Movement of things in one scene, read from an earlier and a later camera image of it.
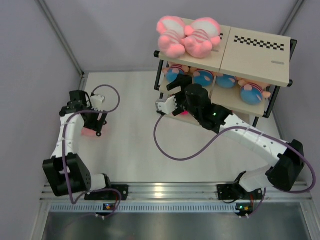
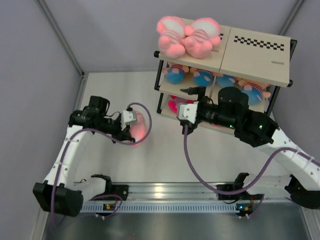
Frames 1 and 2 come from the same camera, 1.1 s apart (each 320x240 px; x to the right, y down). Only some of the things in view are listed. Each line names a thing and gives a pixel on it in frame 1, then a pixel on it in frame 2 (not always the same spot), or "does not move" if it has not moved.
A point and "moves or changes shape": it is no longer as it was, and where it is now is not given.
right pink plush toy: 201,36 does not move
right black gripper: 181,81 to 200,91
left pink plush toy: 172,30 does not move
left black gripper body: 92,122 to 112,127
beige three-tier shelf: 243,74 does not move
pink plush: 88,132 moves or changes shape
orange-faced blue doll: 203,77 does not move
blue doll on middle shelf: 226,81 does not move
